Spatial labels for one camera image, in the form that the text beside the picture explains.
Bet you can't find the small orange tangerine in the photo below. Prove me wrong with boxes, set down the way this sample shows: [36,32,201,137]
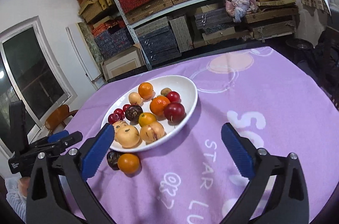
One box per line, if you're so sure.
[138,112,157,127]

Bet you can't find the orange mandarin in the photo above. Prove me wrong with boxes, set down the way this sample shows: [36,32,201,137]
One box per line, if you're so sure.
[149,95,171,116]
[138,82,153,100]

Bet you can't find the small red tomato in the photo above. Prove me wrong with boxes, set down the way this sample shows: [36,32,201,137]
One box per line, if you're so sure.
[166,91,181,103]

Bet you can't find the red cherry tomato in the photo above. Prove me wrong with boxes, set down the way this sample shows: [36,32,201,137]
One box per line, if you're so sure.
[122,104,131,112]

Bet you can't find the tan round fruit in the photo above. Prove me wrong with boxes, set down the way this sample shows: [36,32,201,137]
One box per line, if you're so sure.
[128,92,143,106]

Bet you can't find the tan longan fruit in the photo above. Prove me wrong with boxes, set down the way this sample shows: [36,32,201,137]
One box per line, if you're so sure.
[160,87,172,97]

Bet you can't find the person left hand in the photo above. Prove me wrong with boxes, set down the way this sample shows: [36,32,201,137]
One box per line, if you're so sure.
[18,177,31,198]

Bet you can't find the brown wooden chair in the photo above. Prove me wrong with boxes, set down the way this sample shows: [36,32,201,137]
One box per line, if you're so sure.
[45,104,78,136]

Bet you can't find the small dark red plum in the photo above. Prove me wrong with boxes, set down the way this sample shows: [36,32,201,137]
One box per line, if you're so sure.
[107,113,121,124]

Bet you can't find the yellow pepino melon striped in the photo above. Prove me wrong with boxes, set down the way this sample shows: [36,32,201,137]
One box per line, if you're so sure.
[140,121,165,144]

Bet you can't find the purple tablecloth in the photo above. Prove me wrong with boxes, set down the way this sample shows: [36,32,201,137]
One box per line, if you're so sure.
[67,47,338,223]

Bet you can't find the framed picture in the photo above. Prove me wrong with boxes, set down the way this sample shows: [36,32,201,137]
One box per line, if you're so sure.
[102,44,145,81]

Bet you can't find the white oval plate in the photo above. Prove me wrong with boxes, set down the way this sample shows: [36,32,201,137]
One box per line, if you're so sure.
[101,75,198,153]

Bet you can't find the dark wooden chair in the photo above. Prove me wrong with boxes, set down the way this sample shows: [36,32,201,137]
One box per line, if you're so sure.
[314,26,338,99]

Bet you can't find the pink crumpled cloth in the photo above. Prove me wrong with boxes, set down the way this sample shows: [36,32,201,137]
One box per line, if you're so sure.
[225,0,258,23]

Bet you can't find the window frame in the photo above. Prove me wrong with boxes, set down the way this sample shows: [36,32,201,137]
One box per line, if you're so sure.
[1,16,75,156]

